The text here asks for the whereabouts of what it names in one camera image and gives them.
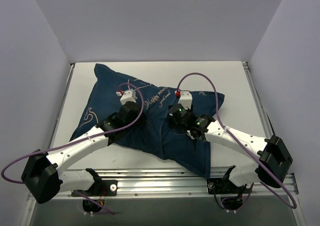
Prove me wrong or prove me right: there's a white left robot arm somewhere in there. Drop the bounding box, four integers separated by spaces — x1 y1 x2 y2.
21 101 146 204

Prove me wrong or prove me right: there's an aluminium right side rail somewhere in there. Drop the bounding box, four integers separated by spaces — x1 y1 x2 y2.
241 61 274 138

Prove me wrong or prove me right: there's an aluminium rail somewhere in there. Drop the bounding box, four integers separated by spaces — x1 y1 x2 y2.
53 167 299 198
48 63 75 149
241 61 274 138

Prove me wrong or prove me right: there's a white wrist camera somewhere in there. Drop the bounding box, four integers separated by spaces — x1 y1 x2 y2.
116 89 137 105
175 90 193 110

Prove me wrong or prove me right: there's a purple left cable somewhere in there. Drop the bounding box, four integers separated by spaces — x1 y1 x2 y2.
1 82 145 184

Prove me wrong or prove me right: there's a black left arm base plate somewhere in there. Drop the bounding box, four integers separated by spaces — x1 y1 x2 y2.
72 168 118 197

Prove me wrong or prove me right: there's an aluminium left side rail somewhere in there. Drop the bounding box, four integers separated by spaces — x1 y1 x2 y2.
48 63 75 149

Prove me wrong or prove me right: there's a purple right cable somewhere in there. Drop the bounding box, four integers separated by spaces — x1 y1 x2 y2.
176 72 298 209

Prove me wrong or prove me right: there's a blue embroidered pillowcase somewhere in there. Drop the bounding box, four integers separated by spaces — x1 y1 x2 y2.
70 63 211 179

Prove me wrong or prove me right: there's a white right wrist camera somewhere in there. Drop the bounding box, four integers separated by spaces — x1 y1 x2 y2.
175 90 193 110

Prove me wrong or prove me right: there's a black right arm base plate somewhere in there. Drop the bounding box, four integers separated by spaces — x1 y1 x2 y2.
206 177 250 195

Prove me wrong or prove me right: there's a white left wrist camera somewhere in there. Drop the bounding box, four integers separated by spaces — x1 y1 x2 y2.
116 89 137 105

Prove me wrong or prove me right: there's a purple cable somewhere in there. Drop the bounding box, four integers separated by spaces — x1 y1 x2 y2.
176 72 298 209
1 82 145 184

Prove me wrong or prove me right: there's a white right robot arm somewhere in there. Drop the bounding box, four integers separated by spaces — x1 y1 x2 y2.
168 103 293 193

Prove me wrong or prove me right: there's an aluminium front rail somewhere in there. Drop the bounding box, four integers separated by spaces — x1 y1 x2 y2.
53 167 299 198

